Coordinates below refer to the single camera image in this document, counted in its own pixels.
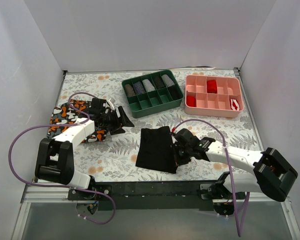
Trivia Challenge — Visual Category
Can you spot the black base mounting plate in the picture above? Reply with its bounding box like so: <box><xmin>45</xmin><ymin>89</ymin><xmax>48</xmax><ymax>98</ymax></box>
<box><xmin>67</xmin><ymin>180</ymin><xmax>233</xmax><ymax>211</ymax></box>

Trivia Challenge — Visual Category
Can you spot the grey white striped rolled underwear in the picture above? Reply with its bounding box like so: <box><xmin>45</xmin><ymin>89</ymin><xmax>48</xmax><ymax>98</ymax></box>
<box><xmin>161</xmin><ymin>74</ymin><xmax>175</xmax><ymax>87</ymax></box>

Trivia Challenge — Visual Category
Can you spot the pink divided organizer box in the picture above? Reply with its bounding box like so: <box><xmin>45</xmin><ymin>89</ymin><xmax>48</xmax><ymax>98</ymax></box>
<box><xmin>185</xmin><ymin>74</ymin><xmax>245</xmax><ymax>118</ymax></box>

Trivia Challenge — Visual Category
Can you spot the black underwear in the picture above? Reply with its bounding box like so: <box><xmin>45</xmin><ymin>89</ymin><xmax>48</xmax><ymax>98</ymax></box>
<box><xmin>168</xmin><ymin>85</ymin><xmax>182</xmax><ymax>101</ymax></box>
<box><xmin>135</xmin><ymin>126</ymin><xmax>178</xmax><ymax>174</ymax></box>

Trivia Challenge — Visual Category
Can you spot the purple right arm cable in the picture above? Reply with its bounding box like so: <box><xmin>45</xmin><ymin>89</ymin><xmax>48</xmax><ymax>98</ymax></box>
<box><xmin>171</xmin><ymin>118</ymin><xmax>251</xmax><ymax>238</ymax></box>

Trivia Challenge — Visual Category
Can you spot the green divided organizer box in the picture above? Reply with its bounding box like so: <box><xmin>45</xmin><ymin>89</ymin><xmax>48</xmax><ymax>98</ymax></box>
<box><xmin>121</xmin><ymin>69</ymin><xmax>184</xmax><ymax>119</ymax></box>

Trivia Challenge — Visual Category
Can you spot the brown rolled underwear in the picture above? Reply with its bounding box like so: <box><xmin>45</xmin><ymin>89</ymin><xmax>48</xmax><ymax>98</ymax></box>
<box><xmin>124</xmin><ymin>84</ymin><xmax>136</xmax><ymax>98</ymax></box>

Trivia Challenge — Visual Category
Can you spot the black rolled underwear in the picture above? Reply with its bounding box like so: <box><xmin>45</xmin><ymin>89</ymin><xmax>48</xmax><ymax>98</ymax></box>
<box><xmin>168</xmin><ymin>85</ymin><xmax>182</xmax><ymax>101</ymax></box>

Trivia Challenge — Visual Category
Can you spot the blue striped rolled underwear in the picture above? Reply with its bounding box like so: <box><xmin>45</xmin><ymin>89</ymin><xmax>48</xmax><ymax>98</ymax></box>
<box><xmin>133</xmin><ymin>81</ymin><xmax>147</xmax><ymax>95</ymax></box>

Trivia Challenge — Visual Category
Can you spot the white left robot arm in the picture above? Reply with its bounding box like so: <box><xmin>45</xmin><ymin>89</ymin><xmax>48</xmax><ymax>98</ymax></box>
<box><xmin>35</xmin><ymin>98</ymin><xmax>134</xmax><ymax>200</ymax></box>

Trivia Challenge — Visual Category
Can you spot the red rolled underwear lower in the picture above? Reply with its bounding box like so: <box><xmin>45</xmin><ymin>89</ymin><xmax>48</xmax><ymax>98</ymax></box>
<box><xmin>186</xmin><ymin>95</ymin><xmax>196</xmax><ymax>108</ymax></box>

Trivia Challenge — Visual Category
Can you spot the red rolled underwear upper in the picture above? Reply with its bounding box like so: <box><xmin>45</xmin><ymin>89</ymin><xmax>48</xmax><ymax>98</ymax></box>
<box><xmin>206</xmin><ymin>79</ymin><xmax>218</xmax><ymax>94</ymax></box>

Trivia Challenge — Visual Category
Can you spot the orange camouflage underwear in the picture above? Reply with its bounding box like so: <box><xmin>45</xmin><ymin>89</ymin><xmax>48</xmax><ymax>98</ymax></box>
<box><xmin>46</xmin><ymin>99</ymin><xmax>108</xmax><ymax>143</ymax></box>

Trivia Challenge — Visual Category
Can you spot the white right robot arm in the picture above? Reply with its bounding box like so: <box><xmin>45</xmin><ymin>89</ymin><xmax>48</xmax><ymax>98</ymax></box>
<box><xmin>171</xmin><ymin>128</ymin><xmax>298</xmax><ymax>202</ymax></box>

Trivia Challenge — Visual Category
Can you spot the red white rolled underwear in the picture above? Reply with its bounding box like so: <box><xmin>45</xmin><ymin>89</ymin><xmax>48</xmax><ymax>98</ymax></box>
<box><xmin>229</xmin><ymin>98</ymin><xmax>241</xmax><ymax>111</ymax></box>

